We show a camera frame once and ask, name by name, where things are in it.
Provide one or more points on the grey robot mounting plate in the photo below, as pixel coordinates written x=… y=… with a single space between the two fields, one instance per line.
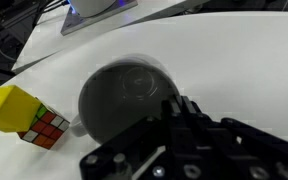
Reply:
x=94 y=25

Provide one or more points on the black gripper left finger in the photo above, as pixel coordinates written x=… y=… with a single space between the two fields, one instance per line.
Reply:
x=134 y=153

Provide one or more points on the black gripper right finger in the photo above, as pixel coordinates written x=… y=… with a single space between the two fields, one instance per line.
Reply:
x=237 y=150

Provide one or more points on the yellow block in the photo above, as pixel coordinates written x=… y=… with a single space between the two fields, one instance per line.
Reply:
x=7 y=108

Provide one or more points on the Rubik's cube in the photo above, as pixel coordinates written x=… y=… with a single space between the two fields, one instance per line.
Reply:
x=47 y=128

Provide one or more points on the white ceramic cup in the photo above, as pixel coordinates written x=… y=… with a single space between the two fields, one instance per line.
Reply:
x=117 y=100

